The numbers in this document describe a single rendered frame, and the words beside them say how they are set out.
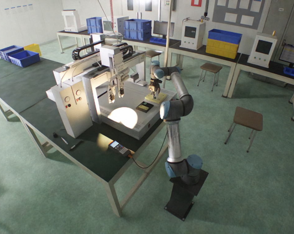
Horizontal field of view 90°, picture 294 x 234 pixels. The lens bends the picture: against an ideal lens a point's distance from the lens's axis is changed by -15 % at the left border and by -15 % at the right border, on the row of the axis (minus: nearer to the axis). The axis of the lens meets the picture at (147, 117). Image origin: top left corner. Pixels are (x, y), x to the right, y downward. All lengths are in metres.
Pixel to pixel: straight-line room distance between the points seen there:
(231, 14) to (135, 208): 4.82
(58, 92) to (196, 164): 1.09
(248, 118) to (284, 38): 2.74
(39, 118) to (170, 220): 1.72
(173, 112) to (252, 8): 4.33
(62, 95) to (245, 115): 2.15
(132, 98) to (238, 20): 4.03
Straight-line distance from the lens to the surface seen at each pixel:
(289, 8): 4.72
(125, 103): 1.67
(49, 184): 2.34
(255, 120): 2.47
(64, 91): 1.33
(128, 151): 1.33
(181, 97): 1.20
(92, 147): 1.45
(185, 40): 3.84
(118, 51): 1.41
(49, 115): 1.97
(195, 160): 1.25
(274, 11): 4.70
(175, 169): 1.20
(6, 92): 2.90
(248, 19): 5.14
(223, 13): 5.21
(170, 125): 1.13
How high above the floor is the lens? 1.80
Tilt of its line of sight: 39 degrees down
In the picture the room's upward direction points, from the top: straight up
